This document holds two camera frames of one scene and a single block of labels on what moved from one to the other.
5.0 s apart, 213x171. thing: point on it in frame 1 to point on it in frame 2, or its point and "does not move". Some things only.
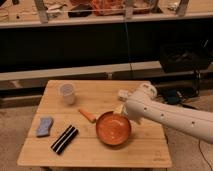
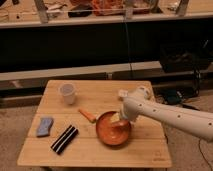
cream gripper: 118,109 to 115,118
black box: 184,57 does not move
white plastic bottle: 122,94 does not move
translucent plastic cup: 68,91 does not move
